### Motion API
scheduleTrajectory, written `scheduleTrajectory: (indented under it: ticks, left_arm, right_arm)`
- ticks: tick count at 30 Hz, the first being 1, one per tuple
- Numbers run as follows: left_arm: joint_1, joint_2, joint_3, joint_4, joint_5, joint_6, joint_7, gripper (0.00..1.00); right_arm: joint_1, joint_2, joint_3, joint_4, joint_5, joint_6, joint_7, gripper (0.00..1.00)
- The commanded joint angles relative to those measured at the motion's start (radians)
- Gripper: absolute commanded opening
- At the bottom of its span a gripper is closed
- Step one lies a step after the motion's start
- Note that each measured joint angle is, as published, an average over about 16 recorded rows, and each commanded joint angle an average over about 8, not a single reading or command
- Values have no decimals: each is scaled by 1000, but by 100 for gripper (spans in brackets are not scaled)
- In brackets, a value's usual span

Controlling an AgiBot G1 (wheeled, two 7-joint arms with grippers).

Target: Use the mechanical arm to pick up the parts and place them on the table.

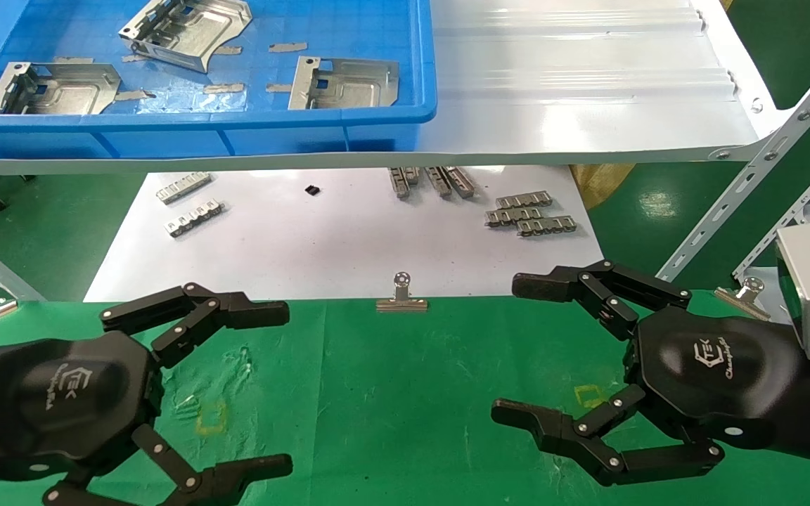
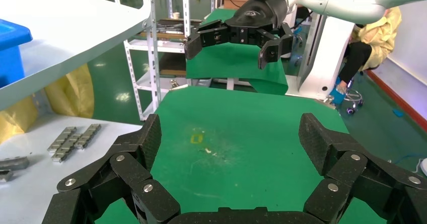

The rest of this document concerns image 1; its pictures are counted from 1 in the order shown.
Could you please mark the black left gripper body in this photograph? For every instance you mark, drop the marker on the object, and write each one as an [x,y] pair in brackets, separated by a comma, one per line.
[60,400]

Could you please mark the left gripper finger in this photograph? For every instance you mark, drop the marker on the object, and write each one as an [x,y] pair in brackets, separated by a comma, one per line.
[201,309]
[208,485]

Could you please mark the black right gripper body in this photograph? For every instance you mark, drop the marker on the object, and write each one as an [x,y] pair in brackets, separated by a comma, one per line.
[714,379]

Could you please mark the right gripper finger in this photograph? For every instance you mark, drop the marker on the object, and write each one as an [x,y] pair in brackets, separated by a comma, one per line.
[588,443]
[588,281]

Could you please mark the small toothed metal strip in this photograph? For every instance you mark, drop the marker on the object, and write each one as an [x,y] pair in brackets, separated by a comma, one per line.
[183,187]
[398,183]
[512,216]
[413,174]
[523,201]
[195,218]
[547,225]
[439,181]
[461,181]

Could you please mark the yellow woven bag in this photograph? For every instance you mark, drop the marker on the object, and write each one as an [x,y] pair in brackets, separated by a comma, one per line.
[598,184]

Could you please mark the blue plastic bin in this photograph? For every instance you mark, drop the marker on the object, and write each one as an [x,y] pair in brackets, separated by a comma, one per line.
[187,137]

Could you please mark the green table cloth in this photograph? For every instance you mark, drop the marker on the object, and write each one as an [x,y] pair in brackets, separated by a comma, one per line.
[405,407]

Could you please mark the white metal shelf board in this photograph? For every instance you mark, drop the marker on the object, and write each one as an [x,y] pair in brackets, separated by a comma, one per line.
[574,91]

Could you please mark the white slotted shelf post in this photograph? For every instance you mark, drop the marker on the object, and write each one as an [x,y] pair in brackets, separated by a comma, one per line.
[799,207]
[749,179]

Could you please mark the stamped metal bracket plate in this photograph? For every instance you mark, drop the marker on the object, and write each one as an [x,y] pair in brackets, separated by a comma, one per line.
[67,91]
[349,84]

